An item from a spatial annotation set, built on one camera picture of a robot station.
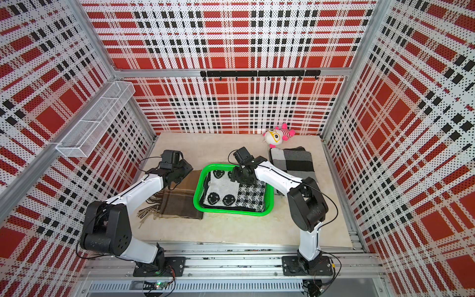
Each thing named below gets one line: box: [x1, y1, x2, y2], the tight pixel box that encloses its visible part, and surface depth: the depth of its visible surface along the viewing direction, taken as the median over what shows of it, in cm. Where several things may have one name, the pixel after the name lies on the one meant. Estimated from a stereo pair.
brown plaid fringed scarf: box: [137, 186, 204, 228], surface depth 90 cm
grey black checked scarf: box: [269, 146, 318, 182], surface depth 110 cm
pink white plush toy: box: [262, 123, 296, 149], surface depth 116 cm
